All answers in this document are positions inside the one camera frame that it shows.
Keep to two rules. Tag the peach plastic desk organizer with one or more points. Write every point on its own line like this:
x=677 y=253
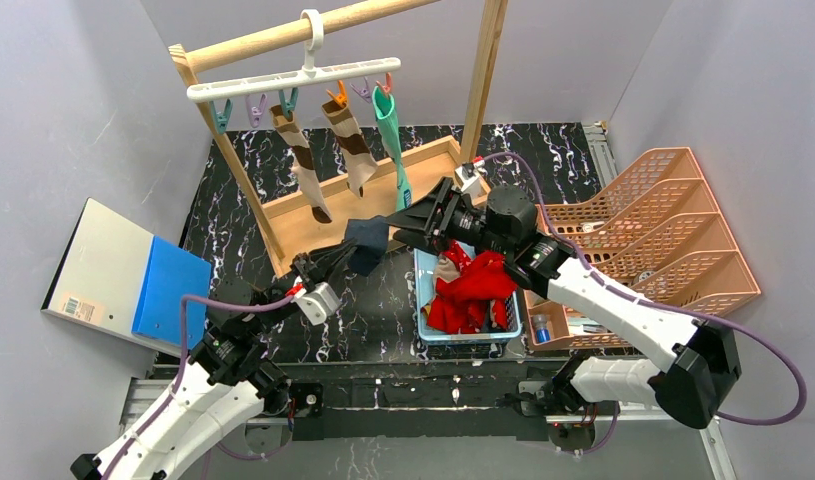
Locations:
x=665 y=235

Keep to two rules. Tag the white plastic clip hanger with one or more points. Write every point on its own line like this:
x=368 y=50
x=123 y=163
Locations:
x=309 y=74

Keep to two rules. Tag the light blue perforated basket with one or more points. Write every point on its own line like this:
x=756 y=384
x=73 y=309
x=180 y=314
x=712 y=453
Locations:
x=424 y=264

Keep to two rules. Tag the beige brown sock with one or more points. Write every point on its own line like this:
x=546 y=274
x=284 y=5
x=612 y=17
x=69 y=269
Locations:
x=303 y=165
x=359 y=162

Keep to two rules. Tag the mint green patterned sock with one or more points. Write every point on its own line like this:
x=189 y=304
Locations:
x=387 y=121

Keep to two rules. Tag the lilac clothespin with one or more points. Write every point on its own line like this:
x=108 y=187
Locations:
x=366 y=93
x=256 y=106

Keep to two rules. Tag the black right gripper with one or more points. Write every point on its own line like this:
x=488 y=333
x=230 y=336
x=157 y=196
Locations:
x=437 y=218

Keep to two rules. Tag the red sock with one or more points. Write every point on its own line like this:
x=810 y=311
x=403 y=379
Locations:
x=474 y=302

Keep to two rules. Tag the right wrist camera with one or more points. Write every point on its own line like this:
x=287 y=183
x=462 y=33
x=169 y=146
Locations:
x=469 y=179

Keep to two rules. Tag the grey metal rail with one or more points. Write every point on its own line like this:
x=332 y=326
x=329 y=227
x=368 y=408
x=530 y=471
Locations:
x=596 y=135

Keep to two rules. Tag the beige sock in basket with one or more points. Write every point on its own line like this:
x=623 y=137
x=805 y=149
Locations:
x=446 y=270

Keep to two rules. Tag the lilac clothespin right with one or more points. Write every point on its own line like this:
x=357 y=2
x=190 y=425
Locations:
x=366 y=93

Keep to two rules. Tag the beige brown sock left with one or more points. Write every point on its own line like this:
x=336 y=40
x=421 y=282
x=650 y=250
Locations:
x=303 y=165

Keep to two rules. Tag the lilac clothespin left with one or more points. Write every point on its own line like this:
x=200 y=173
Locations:
x=256 y=106

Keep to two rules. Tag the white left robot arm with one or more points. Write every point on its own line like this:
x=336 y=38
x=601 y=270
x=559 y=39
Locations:
x=227 y=378

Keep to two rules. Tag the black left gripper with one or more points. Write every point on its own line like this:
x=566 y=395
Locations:
x=304 y=268

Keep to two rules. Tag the wooden drying rack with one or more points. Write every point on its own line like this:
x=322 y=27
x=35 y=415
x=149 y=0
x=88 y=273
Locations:
x=286 y=227

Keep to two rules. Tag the dark navy sock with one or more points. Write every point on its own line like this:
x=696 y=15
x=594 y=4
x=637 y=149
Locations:
x=371 y=238

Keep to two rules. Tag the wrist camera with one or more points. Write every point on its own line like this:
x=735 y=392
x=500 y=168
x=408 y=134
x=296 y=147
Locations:
x=318 y=304
x=469 y=179

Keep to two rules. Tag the blue capped bottle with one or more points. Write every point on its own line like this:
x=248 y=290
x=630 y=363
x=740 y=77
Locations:
x=541 y=328

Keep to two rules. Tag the orange clothespin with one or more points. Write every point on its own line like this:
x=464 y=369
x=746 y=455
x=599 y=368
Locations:
x=340 y=98

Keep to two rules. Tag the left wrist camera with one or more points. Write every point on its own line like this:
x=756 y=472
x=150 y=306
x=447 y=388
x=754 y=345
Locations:
x=318 y=304

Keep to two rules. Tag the coral clothespin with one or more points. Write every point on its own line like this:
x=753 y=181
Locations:
x=386 y=86

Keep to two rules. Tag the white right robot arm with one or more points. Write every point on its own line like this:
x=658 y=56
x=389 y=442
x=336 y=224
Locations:
x=690 y=364

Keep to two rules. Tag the teal clothespin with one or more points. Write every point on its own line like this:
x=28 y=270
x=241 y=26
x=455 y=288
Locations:
x=288 y=102
x=221 y=117

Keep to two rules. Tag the beige brown sock right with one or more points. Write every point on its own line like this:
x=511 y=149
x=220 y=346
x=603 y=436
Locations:
x=359 y=162

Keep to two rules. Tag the teal clothespin far left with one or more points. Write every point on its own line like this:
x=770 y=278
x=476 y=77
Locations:
x=221 y=117

